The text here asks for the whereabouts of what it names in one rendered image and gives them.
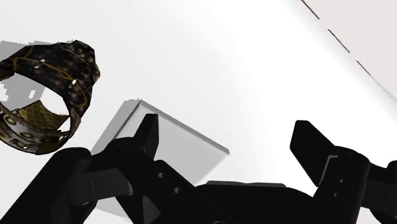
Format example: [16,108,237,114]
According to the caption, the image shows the flat white box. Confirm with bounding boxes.
[92,99,230,223]

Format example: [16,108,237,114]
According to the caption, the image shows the dark patterned coiled belt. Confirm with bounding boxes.
[0,39,101,155]

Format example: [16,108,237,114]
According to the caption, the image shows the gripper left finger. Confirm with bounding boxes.
[0,113,218,224]

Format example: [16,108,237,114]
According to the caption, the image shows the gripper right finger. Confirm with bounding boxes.
[289,120,397,224]

